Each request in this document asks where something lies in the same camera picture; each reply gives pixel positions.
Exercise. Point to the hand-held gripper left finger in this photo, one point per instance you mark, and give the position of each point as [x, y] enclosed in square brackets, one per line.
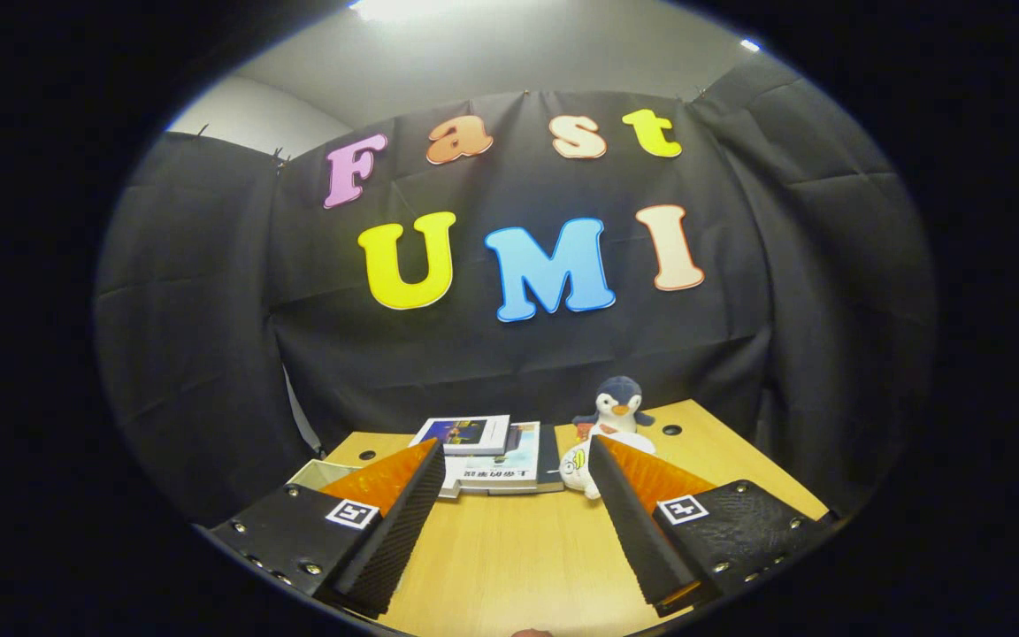
[403, 540]

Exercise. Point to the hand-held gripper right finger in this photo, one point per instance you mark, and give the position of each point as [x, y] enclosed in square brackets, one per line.
[633, 540]

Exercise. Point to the green fabric storage box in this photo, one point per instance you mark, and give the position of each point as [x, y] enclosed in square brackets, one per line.
[324, 473]

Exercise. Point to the plain white book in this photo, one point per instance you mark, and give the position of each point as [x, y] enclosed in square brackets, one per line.
[451, 478]

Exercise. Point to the white seal plush toy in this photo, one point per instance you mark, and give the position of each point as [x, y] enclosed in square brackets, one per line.
[576, 469]

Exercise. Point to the black cover book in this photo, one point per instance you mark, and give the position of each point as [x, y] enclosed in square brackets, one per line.
[550, 460]

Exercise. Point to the small blue cover book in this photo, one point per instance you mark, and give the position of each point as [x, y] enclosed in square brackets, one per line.
[465, 433]

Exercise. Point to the white teal cover book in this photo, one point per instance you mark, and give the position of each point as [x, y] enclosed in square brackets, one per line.
[505, 469]

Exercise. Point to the penguin plush toy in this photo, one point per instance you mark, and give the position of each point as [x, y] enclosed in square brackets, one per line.
[620, 407]

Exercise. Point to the small ceiling light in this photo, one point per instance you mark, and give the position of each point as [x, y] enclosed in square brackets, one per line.
[749, 44]

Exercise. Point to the large ceiling light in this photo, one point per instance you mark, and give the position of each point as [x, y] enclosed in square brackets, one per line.
[403, 7]

